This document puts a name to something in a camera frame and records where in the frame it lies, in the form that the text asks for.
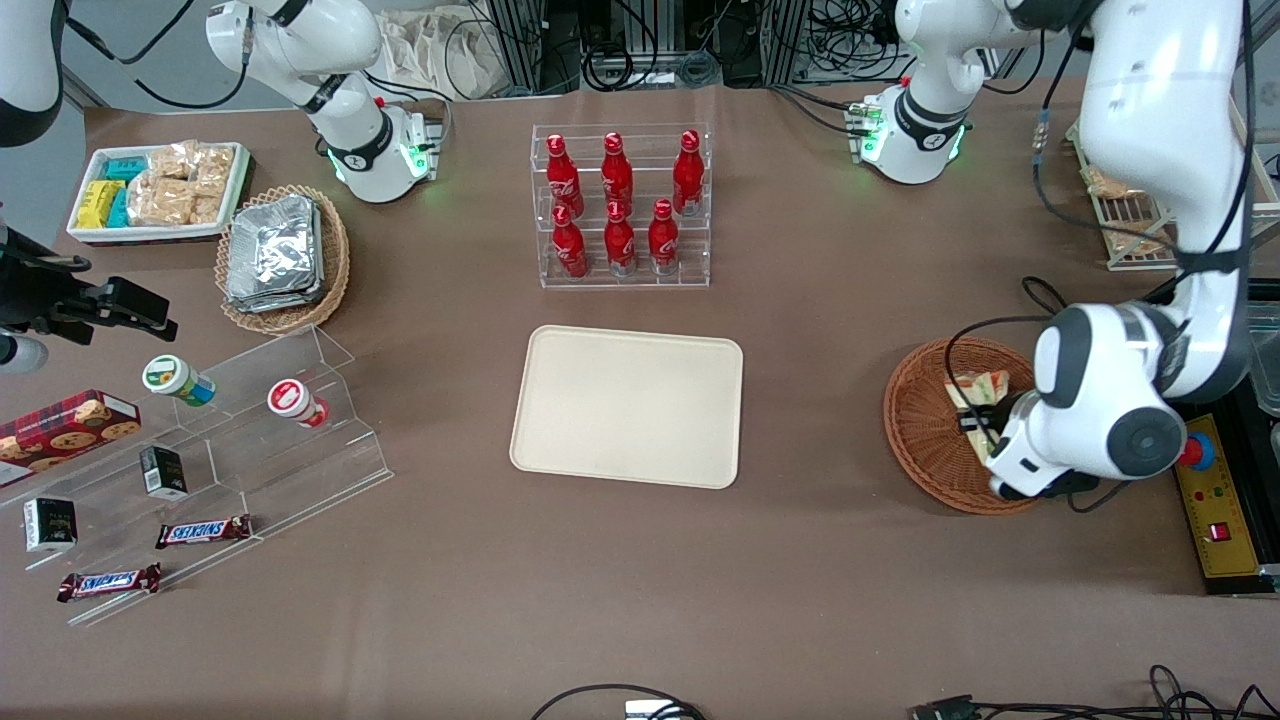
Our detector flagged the triangle sandwich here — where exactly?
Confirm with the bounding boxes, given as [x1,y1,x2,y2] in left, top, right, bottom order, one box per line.
[945,368,1011,466]

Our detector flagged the round brown wicker basket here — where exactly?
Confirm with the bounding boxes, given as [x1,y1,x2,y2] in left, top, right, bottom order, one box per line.
[883,337,1051,516]

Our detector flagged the light oval wicker basket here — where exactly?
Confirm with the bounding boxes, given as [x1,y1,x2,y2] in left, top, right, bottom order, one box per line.
[215,184,351,336]

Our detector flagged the beige plastic tray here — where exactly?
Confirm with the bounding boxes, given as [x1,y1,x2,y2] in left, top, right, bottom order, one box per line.
[509,325,745,491]

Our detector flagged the white rectangular snack container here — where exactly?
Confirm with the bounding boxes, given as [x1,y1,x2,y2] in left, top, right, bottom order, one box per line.
[68,140,251,246]

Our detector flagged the yellow snack pack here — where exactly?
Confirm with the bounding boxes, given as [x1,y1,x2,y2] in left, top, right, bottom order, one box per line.
[78,180,126,230]

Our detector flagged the green lid yogurt cup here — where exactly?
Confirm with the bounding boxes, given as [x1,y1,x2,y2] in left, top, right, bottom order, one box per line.
[141,354,217,408]

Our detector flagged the red cookie box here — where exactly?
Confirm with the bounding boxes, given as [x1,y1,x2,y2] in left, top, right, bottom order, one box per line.
[0,389,142,489]

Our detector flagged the silver foil packets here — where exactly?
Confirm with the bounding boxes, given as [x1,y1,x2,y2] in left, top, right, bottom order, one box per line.
[226,195,326,314]

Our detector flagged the small black carton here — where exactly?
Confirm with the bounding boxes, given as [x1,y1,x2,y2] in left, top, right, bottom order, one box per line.
[139,445,189,502]
[23,497,79,554]

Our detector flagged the red lid yogurt cup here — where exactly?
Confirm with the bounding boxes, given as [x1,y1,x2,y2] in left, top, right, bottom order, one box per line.
[266,377,332,430]

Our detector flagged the black control box yellow panel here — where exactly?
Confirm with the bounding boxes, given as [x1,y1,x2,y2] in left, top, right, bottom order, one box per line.
[1170,280,1280,598]

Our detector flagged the clear acrylic step display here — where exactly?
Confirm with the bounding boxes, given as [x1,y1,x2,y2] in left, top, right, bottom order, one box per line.
[0,323,393,629]

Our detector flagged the brown snickers bar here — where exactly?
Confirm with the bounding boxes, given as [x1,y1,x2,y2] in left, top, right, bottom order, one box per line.
[57,563,163,603]
[155,514,253,550]

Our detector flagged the red cola bottle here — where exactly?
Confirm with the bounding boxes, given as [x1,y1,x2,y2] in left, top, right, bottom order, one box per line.
[545,133,584,216]
[672,130,705,217]
[603,200,638,278]
[551,204,589,279]
[648,198,681,276]
[600,131,635,216]

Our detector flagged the clear acrylic bottle rack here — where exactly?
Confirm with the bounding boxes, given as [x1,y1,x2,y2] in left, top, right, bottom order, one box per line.
[530,122,713,291]

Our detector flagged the beige cloth bag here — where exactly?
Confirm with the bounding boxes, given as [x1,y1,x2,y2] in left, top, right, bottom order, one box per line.
[378,8,506,101]

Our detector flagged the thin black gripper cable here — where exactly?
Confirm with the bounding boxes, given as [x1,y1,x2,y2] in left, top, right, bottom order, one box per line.
[945,315,1063,446]

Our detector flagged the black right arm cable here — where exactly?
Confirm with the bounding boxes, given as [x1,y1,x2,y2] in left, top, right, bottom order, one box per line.
[62,0,253,111]

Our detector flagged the white wire rack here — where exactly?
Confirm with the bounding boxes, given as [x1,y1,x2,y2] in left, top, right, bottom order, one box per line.
[1065,95,1280,273]

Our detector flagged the black cable bundle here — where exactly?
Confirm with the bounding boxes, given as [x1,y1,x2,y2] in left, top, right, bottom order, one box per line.
[975,665,1280,720]

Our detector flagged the aluminium frame post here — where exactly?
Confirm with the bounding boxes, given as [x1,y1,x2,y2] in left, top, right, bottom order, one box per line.
[760,0,813,87]
[485,0,581,93]

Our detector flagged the black looped cable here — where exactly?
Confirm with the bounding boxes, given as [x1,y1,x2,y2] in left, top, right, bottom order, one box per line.
[530,684,707,720]

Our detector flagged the tangled black cables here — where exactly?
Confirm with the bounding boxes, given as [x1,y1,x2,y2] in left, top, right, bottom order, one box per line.
[580,0,771,93]

